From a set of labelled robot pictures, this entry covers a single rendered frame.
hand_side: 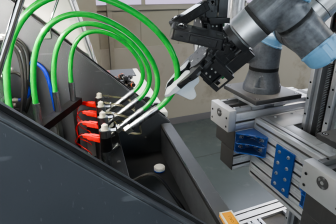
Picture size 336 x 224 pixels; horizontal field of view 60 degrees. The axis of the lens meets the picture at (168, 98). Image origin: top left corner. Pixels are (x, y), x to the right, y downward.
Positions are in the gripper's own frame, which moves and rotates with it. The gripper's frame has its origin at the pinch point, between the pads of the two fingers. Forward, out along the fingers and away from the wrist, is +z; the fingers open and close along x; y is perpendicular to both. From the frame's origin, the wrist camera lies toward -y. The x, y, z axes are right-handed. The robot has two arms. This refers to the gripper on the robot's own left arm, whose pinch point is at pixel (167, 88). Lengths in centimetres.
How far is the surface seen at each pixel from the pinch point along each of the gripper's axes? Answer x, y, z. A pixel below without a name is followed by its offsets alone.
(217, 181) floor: 100, 125, 83
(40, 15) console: 29, -35, 23
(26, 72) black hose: 13.6, -27.7, 31.5
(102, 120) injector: 1.9, -4.6, 20.6
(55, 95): 7.2, -17.7, 27.2
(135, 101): 13.3, 1.4, 16.8
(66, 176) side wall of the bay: -35.7, -13.4, 0.2
